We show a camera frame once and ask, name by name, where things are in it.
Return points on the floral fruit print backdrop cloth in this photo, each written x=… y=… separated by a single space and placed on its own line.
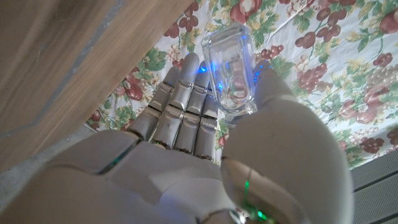
x=326 y=62

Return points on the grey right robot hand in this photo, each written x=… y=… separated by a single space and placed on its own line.
x=174 y=174

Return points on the clear glass salt shaker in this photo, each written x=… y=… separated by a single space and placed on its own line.
x=228 y=71

